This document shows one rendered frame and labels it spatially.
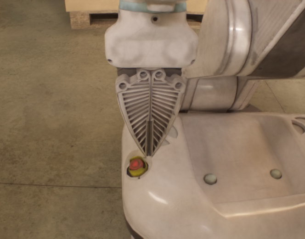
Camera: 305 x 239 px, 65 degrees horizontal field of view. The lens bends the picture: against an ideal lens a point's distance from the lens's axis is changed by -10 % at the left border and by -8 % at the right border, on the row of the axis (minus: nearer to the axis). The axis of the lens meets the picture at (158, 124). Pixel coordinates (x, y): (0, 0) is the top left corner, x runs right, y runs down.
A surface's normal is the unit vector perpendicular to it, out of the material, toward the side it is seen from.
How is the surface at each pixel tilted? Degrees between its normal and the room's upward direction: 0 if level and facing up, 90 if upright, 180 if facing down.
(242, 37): 71
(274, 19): 95
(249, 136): 0
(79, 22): 90
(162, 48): 83
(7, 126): 0
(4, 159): 0
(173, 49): 84
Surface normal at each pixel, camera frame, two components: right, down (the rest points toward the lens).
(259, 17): -0.99, 0.01
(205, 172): 0.06, -0.74
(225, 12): -0.91, 0.01
